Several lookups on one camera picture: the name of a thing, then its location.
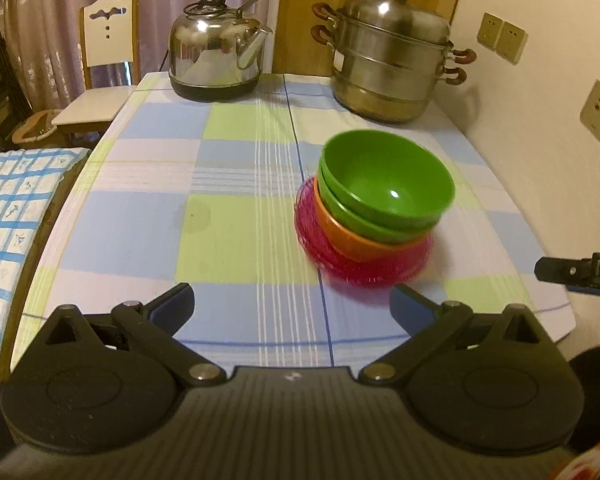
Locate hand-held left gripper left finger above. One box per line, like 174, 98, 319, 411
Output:
40, 282, 229, 387

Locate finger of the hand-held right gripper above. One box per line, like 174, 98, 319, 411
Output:
534, 252, 600, 287
564, 282, 600, 302

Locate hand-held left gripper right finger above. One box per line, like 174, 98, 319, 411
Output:
357, 282, 556, 387

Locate large pink scalloped glass plate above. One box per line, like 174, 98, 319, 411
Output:
293, 175, 437, 289

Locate orange plastic bowl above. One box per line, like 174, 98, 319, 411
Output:
312, 180, 436, 264

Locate pink round glass plate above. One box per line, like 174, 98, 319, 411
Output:
297, 185, 431, 281

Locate green plastic bowl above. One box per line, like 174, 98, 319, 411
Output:
318, 129, 456, 234
315, 175, 444, 246

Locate red and white clothing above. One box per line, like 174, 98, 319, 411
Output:
554, 439, 600, 480

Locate blue white patterned cloth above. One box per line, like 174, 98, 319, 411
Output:
0, 147, 92, 397

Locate tan basket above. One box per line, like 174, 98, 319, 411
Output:
10, 108, 64, 146

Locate stainless steel steamer pot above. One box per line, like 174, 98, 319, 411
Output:
311, 0, 479, 125

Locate stainless steel kettle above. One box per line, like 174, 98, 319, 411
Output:
168, 0, 275, 103

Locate white wooden chair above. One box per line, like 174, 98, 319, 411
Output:
51, 0, 142, 137

